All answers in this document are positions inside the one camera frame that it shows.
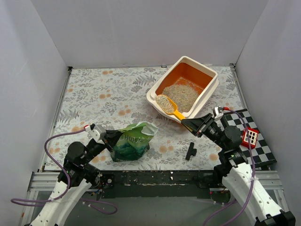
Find yellow plastic scoop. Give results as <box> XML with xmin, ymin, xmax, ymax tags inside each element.
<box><xmin>155</xmin><ymin>95</ymin><xmax>185</xmax><ymax>121</ymax></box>

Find black bag clip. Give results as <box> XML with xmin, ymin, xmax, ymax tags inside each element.
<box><xmin>185</xmin><ymin>142</ymin><xmax>197</xmax><ymax>161</ymax></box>

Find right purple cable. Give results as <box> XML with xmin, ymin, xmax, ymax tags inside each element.
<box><xmin>203</xmin><ymin>107</ymin><xmax>257</xmax><ymax>226</ymax></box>

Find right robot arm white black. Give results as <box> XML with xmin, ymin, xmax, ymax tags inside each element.
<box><xmin>181</xmin><ymin>113</ymin><xmax>296</xmax><ymax>226</ymax></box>

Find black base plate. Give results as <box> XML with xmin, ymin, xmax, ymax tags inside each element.
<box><xmin>81</xmin><ymin>169</ymin><xmax>243</xmax><ymax>200</ymax></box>

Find red white small block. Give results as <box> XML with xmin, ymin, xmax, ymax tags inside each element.
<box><xmin>241</xmin><ymin>127</ymin><xmax>259</xmax><ymax>149</ymax></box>

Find cat litter granules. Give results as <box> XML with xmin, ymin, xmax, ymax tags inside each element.
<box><xmin>162</xmin><ymin>84</ymin><xmax>199</xmax><ymax>113</ymax></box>

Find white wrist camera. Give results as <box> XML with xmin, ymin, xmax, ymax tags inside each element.
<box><xmin>213</xmin><ymin>106</ymin><xmax>230</xmax><ymax>121</ymax></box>
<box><xmin>84</xmin><ymin>123</ymin><xmax>106</xmax><ymax>143</ymax></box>

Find white orange litter box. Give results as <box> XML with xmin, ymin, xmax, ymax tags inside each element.
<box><xmin>146</xmin><ymin>56</ymin><xmax>219</xmax><ymax>123</ymax></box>

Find checkerboard calibration board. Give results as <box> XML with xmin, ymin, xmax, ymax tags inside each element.
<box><xmin>221</xmin><ymin>109</ymin><xmax>277</xmax><ymax>168</ymax></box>

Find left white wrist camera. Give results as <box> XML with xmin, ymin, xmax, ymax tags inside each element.
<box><xmin>84</xmin><ymin>123</ymin><xmax>106</xmax><ymax>143</ymax></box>

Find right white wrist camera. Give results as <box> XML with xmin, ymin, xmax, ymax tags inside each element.
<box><xmin>213</xmin><ymin>106</ymin><xmax>230</xmax><ymax>121</ymax></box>

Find green litter bag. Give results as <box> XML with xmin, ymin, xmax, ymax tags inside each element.
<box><xmin>110</xmin><ymin>121</ymin><xmax>158</xmax><ymax>162</ymax></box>

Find floral table mat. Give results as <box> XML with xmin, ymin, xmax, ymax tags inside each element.
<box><xmin>44</xmin><ymin>65</ymin><xmax>246</xmax><ymax>171</ymax></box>

